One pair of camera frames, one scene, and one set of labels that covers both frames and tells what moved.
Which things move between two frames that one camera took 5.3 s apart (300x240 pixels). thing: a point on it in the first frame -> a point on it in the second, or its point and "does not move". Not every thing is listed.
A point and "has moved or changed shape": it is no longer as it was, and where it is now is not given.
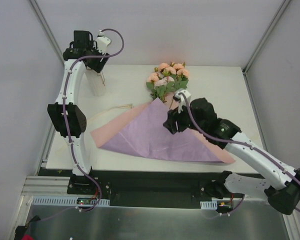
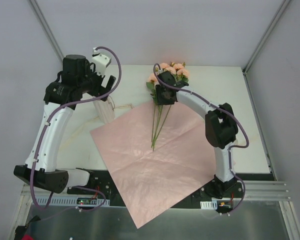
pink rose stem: (179, 75) does not move
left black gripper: (97, 64) -> (103, 87)
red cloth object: (27, 237) does not move
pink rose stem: (165, 85) has moved or changed shape
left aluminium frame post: (43, 20) does not move
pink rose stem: (152, 79) -> (159, 107)
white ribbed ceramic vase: (97, 81) has moved or changed shape
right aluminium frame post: (265, 36) does not move
